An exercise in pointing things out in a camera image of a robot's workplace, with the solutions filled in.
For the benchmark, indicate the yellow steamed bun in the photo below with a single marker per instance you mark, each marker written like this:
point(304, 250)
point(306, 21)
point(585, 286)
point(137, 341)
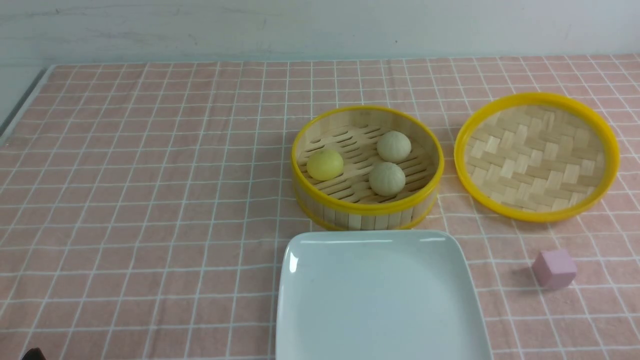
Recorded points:
point(325, 164)

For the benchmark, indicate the white steamed bun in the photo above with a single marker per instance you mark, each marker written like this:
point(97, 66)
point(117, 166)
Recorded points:
point(394, 147)
point(387, 179)

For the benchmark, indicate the white square plate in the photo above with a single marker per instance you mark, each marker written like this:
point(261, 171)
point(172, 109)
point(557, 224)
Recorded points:
point(378, 295)

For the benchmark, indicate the bamboo steamer basket yellow rim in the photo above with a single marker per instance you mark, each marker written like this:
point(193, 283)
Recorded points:
point(347, 202)

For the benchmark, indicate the pink checkered tablecloth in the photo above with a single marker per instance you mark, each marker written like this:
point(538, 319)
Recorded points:
point(145, 207)

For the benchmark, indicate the woven bamboo steamer lid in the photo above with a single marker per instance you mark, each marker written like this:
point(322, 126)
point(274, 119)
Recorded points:
point(536, 157)

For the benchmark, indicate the pink cube block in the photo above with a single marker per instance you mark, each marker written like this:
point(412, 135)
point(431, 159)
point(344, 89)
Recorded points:
point(554, 269)

